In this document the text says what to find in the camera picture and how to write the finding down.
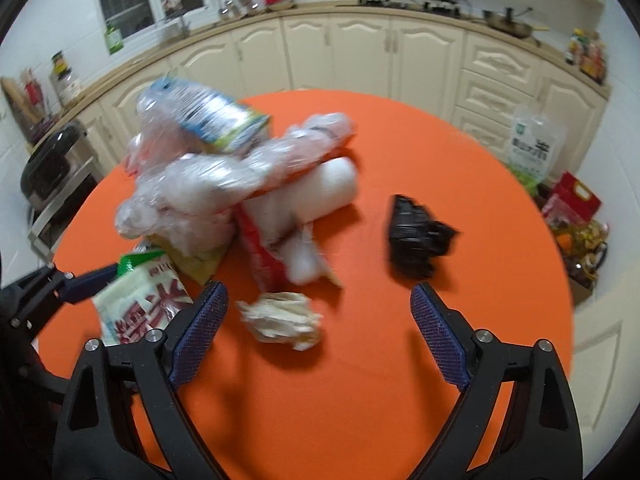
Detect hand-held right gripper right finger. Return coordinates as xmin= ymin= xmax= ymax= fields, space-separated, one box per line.
xmin=407 ymin=282 xmax=583 ymax=480

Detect yellow packet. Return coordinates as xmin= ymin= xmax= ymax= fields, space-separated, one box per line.
xmin=145 ymin=232 xmax=227 ymax=286

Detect clear rice sack green print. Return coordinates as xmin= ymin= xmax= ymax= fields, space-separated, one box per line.
xmin=505 ymin=107 xmax=569 ymax=196

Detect black rice cooker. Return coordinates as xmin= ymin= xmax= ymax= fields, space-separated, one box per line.
xmin=20 ymin=122 xmax=88 ymax=202

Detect white foam roll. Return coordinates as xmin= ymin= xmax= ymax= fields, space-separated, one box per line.
xmin=249 ymin=156 xmax=359 ymax=235

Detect gas stove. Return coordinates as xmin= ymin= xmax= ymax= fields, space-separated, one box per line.
xmin=357 ymin=0 xmax=466 ymax=14

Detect red and white wrapper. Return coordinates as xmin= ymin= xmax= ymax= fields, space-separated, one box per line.
xmin=234 ymin=204 xmax=346 ymax=292

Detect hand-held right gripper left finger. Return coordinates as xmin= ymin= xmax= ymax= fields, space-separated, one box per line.
xmin=52 ymin=280 xmax=236 ymax=480

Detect glass jar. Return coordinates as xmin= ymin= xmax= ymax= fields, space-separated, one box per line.
xmin=50 ymin=51 xmax=84 ymax=107

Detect red kitchen utensil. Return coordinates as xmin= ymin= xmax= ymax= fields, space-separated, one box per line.
xmin=20 ymin=67 xmax=47 ymax=111

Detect blue labelled plastic packet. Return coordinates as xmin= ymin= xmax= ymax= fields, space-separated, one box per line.
xmin=136 ymin=74 xmax=272 ymax=155

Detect wooden cutting board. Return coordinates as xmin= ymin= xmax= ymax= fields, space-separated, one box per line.
xmin=0 ymin=76 xmax=42 ymax=130

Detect green and white rice bag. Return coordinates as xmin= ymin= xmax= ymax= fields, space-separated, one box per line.
xmin=92 ymin=249 xmax=196 ymax=346

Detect metal faucet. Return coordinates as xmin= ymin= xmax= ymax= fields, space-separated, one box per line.
xmin=167 ymin=10 xmax=194 ymax=41

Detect metal rack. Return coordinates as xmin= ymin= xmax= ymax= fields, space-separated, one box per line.
xmin=27 ymin=135 xmax=103 ymax=252

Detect cluster of condiment bottles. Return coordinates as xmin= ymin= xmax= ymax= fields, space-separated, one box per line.
xmin=565 ymin=27 xmax=609 ymax=86

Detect cream paper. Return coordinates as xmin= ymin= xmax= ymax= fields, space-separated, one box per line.
xmin=235 ymin=291 xmax=325 ymax=352

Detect clear plastic bag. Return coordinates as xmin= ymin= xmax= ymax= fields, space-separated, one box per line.
xmin=115 ymin=110 xmax=358 ymax=252

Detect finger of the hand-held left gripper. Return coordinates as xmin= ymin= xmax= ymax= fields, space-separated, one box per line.
xmin=2 ymin=263 xmax=121 ymax=332

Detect cream lower kitchen cabinets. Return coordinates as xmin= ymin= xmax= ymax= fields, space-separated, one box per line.
xmin=65 ymin=10 xmax=613 ymax=196

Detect white panel door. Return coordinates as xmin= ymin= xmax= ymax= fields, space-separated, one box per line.
xmin=567 ymin=280 xmax=637 ymax=461

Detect metal wok with handle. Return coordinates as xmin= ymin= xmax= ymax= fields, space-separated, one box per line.
xmin=481 ymin=6 xmax=551 ymax=39

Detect black snack packet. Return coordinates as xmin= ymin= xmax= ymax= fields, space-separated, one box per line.
xmin=387 ymin=194 xmax=460 ymax=281

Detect red gift box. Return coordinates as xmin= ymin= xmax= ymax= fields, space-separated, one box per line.
xmin=542 ymin=171 xmax=603 ymax=224

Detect green dish soap bottle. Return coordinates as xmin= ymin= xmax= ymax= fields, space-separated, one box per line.
xmin=104 ymin=22 xmax=125 ymax=55

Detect brown cardboard box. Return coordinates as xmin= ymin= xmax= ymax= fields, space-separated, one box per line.
xmin=550 ymin=219 xmax=609 ymax=307

